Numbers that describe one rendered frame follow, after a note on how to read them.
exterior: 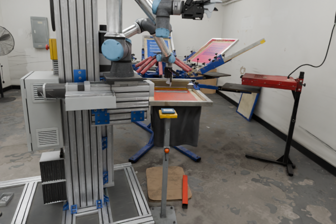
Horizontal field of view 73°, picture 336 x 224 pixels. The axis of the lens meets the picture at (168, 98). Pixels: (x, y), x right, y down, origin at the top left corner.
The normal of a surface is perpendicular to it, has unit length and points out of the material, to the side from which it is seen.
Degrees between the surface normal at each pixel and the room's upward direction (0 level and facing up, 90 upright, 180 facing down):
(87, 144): 90
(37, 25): 90
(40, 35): 90
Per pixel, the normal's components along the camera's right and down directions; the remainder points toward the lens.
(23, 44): 0.12, 0.25
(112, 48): -0.10, 0.37
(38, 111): 0.35, 0.25
